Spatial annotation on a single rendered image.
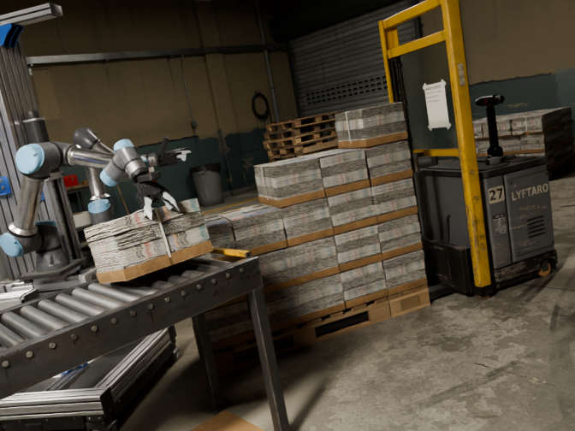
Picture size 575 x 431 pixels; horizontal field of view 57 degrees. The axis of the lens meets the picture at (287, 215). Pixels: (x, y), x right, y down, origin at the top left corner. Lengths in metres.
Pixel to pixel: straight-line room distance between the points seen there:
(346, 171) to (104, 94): 7.24
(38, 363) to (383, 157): 2.19
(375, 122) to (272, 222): 0.85
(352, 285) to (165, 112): 7.63
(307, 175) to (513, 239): 1.42
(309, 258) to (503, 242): 1.27
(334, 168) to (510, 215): 1.21
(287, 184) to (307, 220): 0.24
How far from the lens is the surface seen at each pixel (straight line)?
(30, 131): 2.95
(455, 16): 3.33
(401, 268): 3.35
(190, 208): 2.11
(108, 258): 2.10
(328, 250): 3.09
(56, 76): 9.66
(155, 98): 10.29
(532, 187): 3.70
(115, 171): 2.15
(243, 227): 2.90
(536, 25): 9.12
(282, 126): 9.45
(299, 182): 2.98
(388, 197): 3.24
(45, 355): 1.76
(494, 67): 9.39
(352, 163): 3.11
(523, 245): 3.70
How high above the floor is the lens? 1.30
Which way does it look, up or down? 10 degrees down
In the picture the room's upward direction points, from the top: 10 degrees counter-clockwise
